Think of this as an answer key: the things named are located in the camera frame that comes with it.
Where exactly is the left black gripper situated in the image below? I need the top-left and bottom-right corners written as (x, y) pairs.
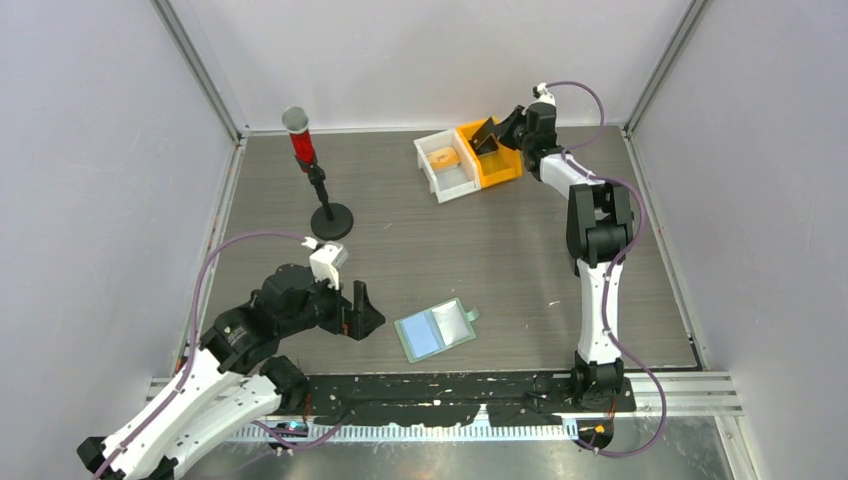
top-left (279, 266), bottom-right (385, 339)

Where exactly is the green card holder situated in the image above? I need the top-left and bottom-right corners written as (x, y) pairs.
top-left (394, 297), bottom-right (479, 364)

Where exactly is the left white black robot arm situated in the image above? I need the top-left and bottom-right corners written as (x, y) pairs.
top-left (76, 264), bottom-right (386, 479)

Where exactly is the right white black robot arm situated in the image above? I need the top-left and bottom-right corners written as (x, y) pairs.
top-left (469, 102), bottom-right (638, 411)

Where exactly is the orange card in white bin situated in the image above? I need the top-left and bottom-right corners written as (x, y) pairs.
top-left (426, 146), bottom-right (460, 171)

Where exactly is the orange plastic bin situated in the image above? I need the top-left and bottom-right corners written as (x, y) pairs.
top-left (457, 117), bottom-right (523, 188)

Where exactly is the white plastic bin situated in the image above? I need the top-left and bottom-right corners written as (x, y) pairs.
top-left (413, 129), bottom-right (482, 203)

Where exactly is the black microphone stand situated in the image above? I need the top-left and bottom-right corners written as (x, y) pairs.
top-left (295, 157), bottom-right (354, 241)

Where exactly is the red grey microphone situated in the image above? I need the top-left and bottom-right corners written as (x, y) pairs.
top-left (282, 106), bottom-right (316, 172)

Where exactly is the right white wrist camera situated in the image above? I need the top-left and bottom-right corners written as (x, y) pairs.
top-left (532, 82), bottom-right (556, 106)

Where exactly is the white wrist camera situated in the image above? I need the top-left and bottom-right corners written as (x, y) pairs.
top-left (532, 82), bottom-right (556, 106)
top-left (301, 236), bottom-right (349, 290)

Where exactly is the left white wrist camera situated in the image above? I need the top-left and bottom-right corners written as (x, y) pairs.
top-left (301, 236), bottom-right (349, 290)

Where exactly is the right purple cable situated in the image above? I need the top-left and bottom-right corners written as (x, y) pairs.
top-left (543, 80), bottom-right (669, 460)

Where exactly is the purple cable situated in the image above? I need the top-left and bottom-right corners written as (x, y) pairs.
top-left (543, 80), bottom-right (669, 460)
top-left (92, 231), bottom-right (313, 480)

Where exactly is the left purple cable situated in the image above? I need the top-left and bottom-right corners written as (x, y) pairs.
top-left (92, 231), bottom-right (313, 480)

